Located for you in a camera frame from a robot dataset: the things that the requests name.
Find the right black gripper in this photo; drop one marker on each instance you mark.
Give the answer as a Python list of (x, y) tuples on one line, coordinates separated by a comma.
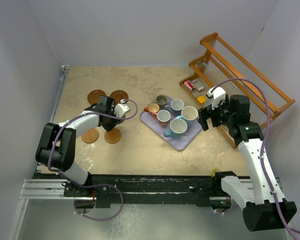
[(207, 112)]

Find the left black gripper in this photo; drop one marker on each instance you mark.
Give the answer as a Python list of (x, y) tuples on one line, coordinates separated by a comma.
[(108, 127)]

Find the reddish wooden coaster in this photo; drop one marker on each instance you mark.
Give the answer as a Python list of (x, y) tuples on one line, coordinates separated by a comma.
[(94, 96), (118, 95)]

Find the large light blue cup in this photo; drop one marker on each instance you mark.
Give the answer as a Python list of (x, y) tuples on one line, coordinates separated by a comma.
[(189, 114)]

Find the light orange wooden coaster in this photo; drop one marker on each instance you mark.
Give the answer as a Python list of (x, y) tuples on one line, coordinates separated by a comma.
[(90, 136), (113, 136)]

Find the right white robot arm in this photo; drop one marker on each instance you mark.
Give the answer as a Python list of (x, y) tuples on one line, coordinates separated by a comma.
[(265, 206)]

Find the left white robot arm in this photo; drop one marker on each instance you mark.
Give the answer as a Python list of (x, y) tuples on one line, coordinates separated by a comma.
[(57, 145)]

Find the blue cup with pattern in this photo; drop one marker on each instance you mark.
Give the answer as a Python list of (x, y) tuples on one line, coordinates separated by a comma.
[(177, 128)]

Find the grey blue cup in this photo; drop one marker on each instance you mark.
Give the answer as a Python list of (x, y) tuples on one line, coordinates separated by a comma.
[(175, 107)]

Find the orange copper cup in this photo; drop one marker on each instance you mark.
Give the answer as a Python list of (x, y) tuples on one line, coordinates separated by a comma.
[(153, 109)]

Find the grey green cup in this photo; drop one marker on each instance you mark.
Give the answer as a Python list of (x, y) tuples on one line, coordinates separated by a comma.
[(161, 100)]

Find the pink red cup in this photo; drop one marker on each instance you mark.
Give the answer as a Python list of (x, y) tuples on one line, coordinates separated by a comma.
[(163, 118)]

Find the yellow small block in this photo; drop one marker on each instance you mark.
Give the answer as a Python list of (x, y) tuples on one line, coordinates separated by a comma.
[(201, 99)]

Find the lilac serving tray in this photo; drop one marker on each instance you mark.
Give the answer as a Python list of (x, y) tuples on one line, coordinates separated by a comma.
[(178, 144)]

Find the red white small box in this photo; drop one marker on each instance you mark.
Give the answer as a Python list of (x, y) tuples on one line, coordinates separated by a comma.
[(188, 84)]

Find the orange wooden rack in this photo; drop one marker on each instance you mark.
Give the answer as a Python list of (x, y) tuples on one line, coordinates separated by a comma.
[(222, 65)]

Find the yellow tape roll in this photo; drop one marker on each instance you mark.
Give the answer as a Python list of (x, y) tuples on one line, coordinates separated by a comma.
[(214, 171)]

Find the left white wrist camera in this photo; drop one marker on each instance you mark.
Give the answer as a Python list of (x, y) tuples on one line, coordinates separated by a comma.
[(121, 110)]

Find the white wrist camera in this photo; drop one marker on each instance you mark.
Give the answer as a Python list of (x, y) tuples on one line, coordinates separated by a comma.
[(121, 110), (216, 95)]

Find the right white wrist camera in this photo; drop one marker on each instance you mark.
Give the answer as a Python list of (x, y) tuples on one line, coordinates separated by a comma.
[(216, 95)]

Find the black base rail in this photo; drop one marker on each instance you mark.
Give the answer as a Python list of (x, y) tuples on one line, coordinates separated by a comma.
[(103, 190)]

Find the aluminium frame profile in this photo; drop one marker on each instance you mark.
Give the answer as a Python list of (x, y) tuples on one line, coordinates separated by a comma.
[(43, 189)]

